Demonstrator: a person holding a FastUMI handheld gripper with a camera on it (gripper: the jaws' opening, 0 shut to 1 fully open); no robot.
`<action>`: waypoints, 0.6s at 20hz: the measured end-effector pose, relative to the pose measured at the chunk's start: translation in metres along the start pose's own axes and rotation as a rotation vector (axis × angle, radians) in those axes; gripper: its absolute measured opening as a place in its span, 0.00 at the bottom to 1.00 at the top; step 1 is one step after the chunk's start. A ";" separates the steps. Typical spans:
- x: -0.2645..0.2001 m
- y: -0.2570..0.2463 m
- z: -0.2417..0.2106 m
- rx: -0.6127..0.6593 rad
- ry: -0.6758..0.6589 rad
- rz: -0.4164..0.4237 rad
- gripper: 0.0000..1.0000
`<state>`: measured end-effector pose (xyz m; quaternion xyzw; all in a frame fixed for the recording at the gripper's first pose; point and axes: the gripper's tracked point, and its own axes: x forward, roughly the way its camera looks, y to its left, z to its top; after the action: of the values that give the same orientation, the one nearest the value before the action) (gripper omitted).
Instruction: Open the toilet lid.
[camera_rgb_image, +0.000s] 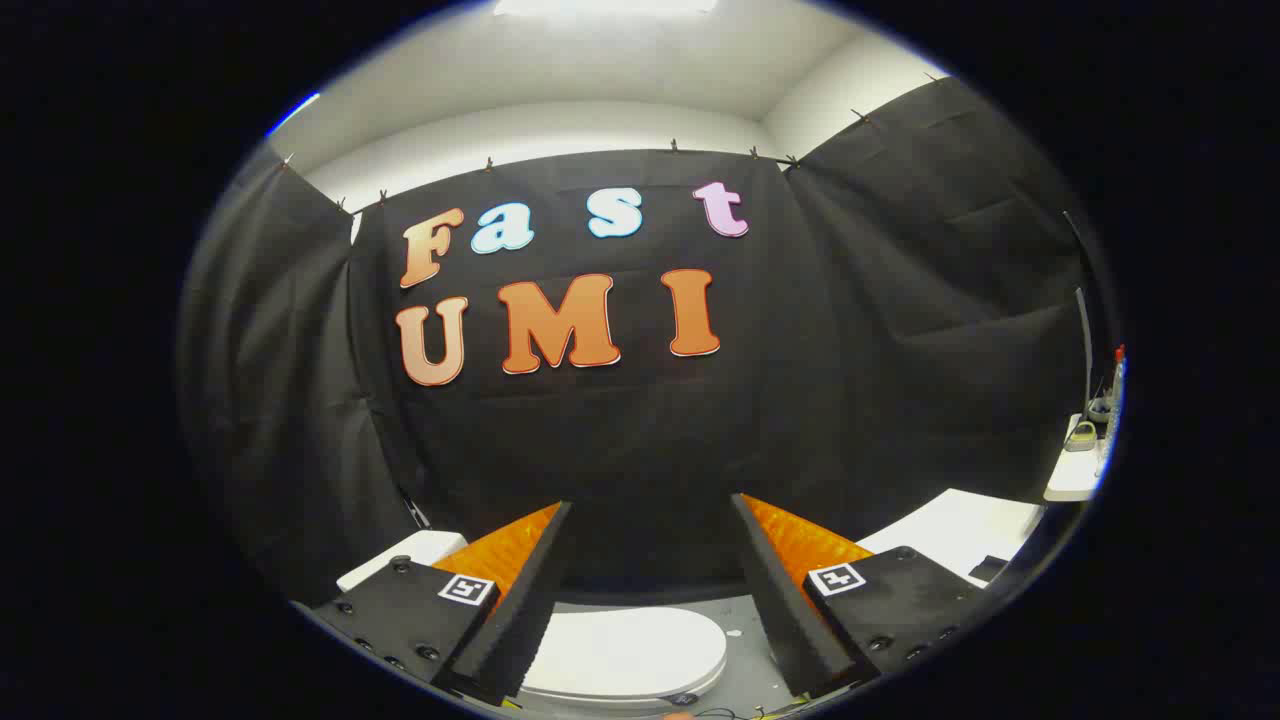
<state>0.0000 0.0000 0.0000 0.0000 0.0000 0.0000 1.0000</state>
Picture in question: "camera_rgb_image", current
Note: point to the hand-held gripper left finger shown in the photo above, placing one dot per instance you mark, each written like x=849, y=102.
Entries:
x=520, y=610

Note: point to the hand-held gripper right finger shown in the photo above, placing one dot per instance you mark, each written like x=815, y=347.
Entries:
x=785, y=610

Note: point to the white toilet lid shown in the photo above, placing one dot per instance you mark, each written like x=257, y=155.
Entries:
x=630, y=650

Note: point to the white toilet tank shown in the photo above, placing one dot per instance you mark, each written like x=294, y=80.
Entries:
x=405, y=552

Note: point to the white panelled cabinet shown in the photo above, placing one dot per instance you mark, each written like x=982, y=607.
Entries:
x=950, y=530

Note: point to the small black object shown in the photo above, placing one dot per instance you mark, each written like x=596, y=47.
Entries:
x=988, y=568

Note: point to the black backdrop cloth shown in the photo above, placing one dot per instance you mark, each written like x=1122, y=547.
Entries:
x=650, y=430

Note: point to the white shelf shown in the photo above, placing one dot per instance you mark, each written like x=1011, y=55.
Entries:
x=1075, y=482

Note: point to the small grey object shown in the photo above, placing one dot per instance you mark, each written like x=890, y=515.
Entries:
x=1081, y=438

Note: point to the thin grey pole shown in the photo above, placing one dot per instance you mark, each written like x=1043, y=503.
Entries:
x=1086, y=340

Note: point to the ceiling light panel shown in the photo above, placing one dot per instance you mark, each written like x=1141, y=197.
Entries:
x=600, y=6

